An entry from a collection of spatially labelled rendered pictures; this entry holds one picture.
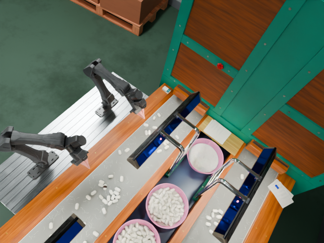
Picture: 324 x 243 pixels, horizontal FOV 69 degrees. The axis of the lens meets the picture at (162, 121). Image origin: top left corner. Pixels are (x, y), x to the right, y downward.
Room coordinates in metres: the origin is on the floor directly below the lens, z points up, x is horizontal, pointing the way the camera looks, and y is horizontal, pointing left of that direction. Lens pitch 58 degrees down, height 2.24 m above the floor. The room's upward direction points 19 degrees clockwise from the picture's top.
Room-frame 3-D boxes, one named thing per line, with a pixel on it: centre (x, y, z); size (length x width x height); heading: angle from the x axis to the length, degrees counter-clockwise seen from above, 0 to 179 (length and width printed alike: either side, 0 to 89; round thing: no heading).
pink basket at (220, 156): (0.76, -0.37, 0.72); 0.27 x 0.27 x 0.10
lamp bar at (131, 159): (0.71, -0.04, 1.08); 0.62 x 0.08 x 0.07; 158
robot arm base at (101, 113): (0.93, 0.44, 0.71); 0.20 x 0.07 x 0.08; 161
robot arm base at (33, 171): (0.36, 0.63, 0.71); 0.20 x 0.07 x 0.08; 161
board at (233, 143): (0.96, -0.45, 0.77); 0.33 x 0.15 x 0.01; 68
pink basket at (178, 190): (0.36, -0.20, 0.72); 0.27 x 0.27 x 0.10
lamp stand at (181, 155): (0.68, -0.12, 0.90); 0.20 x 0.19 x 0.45; 158
